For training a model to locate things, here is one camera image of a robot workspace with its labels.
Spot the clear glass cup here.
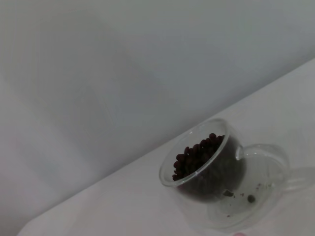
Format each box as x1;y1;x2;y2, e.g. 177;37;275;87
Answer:
158;118;290;205

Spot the clear glass saucer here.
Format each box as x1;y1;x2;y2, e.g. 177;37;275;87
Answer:
176;157;315;231

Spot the coffee bean pile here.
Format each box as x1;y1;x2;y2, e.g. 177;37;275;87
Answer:
171;133;247;204

